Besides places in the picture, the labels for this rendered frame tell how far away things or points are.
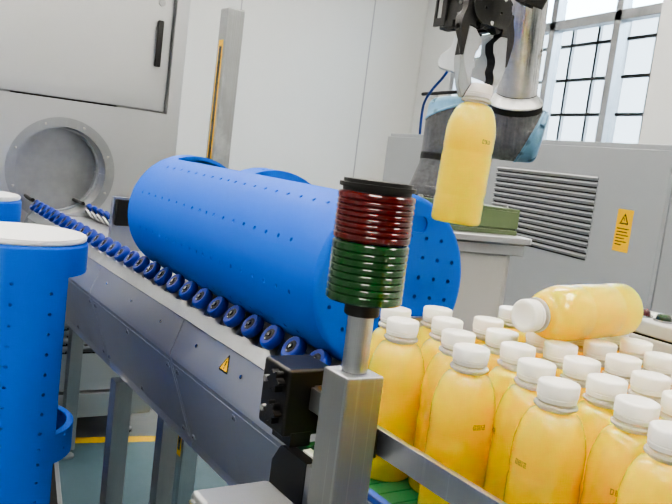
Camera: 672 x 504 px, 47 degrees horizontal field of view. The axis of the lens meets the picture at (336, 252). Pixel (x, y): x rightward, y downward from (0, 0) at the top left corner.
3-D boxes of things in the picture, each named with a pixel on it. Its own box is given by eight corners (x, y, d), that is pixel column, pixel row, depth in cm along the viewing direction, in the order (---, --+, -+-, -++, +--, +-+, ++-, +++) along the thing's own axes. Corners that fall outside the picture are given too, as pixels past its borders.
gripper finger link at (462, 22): (469, 64, 107) (485, 4, 107) (478, 63, 106) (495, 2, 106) (445, 50, 104) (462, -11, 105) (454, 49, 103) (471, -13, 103)
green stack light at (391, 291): (372, 292, 69) (379, 237, 69) (417, 308, 64) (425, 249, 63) (310, 291, 66) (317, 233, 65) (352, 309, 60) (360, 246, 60)
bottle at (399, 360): (378, 456, 101) (396, 323, 99) (421, 475, 96) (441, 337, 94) (343, 468, 96) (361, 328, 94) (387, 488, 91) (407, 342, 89)
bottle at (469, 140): (420, 217, 109) (442, 91, 108) (456, 222, 113) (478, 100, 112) (452, 224, 104) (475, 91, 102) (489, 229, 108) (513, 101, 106)
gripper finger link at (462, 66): (438, 98, 110) (455, 36, 110) (468, 97, 105) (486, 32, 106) (422, 90, 108) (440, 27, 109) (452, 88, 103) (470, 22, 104)
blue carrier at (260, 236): (224, 275, 202) (245, 166, 200) (443, 376, 129) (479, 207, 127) (117, 262, 186) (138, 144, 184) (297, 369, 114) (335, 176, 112)
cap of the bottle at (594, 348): (582, 357, 94) (585, 342, 94) (581, 350, 98) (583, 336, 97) (616, 363, 93) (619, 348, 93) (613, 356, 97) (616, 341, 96)
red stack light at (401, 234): (379, 236, 69) (385, 192, 68) (425, 248, 63) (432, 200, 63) (317, 232, 65) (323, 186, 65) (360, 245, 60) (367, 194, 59)
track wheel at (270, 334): (281, 325, 134) (274, 318, 133) (289, 337, 130) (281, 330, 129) (262, 343, 134) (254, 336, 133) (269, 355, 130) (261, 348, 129)
